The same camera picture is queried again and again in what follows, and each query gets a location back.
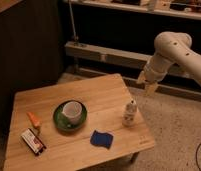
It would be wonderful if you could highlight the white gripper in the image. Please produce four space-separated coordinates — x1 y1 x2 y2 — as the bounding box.
136 53 170 96

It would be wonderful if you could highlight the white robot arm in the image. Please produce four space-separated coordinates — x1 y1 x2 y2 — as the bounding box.
137 32 201 95

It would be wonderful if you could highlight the blue sponge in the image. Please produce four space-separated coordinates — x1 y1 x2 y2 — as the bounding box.
90 131 113 149

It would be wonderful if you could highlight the white cup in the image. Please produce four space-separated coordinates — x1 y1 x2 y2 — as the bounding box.
62 101 82 124

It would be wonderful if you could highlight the metal pole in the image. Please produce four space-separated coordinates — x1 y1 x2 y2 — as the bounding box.
68 0 80 46

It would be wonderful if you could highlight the wooden table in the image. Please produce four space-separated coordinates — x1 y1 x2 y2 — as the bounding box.
3 74 155 171

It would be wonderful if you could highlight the cluttered shelf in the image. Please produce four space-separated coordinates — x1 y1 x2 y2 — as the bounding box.
63 0 201 21

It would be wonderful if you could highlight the green plate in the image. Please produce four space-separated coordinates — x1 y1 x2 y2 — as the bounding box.
53 101 87 132

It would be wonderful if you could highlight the orange carrot toy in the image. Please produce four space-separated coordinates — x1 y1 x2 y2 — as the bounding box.
27 112 41 128

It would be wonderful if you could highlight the red white snack box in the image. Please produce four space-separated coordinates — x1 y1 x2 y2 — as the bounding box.
21 128 46 156

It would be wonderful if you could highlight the grey rail beam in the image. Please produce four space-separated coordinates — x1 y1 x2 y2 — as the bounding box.
65 42 152 66

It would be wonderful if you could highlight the black cable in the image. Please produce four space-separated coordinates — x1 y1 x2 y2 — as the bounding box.
195 139 201 171

